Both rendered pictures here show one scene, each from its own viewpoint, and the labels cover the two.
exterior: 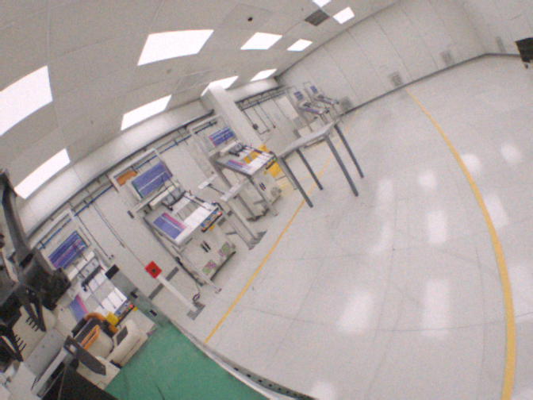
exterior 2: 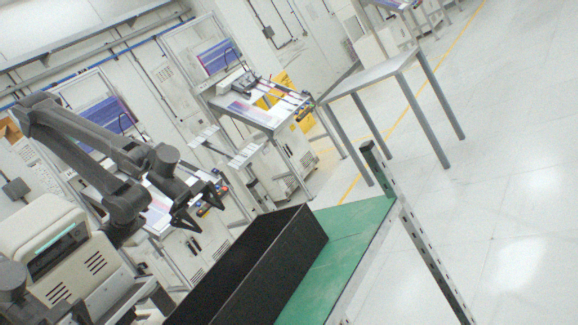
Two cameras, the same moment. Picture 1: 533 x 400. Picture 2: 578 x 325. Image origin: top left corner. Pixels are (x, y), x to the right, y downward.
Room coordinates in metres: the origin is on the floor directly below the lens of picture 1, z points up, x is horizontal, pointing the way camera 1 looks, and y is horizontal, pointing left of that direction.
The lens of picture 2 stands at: (-1.07, 0.27, 1.43)
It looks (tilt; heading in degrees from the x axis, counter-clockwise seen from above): 14 degrees down; 356
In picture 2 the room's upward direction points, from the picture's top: 32 degrees counter-clockwise
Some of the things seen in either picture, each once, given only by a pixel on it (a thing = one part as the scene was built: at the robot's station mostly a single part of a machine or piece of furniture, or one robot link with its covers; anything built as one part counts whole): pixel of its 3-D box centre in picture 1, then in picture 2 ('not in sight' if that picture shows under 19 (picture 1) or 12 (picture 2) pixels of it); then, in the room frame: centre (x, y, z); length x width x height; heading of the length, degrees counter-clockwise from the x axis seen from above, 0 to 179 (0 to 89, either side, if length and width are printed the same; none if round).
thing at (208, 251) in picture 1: (200, 251); (177, 258); (2.66, 1.21, 0.31); 0.70 x 0.65 x 0.62; 132
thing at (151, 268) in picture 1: (172, 289); not in sight; (1.83, 1.43, 0.39); 0.24 x 0.24 x 0.78; 42
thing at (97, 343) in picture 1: (93, 349); not in sight; (0.49, 1.09, 0.87); 0.23 x 0.15 x 0.11; 133
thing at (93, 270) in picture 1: (113, 310); not in sight; (1.56, 2.15, 0.66); 1.01 x 0.73 x 1.31; 42
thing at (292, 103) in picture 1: (304, 113); (368, 9); (6.03, -2.48, 0.95); 1.36 x 0.82 x 1.90; 42
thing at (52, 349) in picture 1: (61, 372); (119, 322); (0.19, 0.82, 0.99); 0.28 x 0.16 x 0.22; 133
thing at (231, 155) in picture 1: (249, 176); (264, 132); (3.51, 0.01, 0.65); 1.01 x 0.73 x 1.29; 42
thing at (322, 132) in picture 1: (323, 166); (392, 120); (2.30, -0.80, 0.40); 0.70 x 0.45 x 0.80; 41
